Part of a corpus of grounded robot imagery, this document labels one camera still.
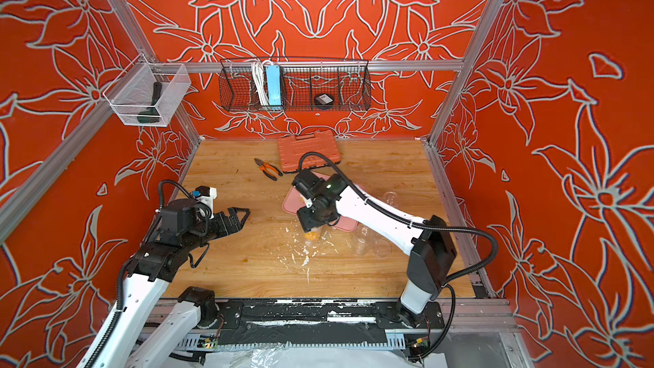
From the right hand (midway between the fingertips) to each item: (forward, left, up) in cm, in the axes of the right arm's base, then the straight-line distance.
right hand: (308, 219), depth 77 cm
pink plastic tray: (+16, +8, -15) cm, 23 cm away
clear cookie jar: (-2, -18, -14) cm, 23 cm away
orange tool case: (+37, +11, -8) cm, 39 cm away
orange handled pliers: (+33, +22, -14) cm, 42 cm away
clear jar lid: (-3, -25, -14) cm, 29 cm away
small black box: (+43, -4, +13) cm, 45 cm away
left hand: (-1, +20, +5) cm, 21 cm away
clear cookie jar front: (-3, -2, -5) cm, 6 cm away
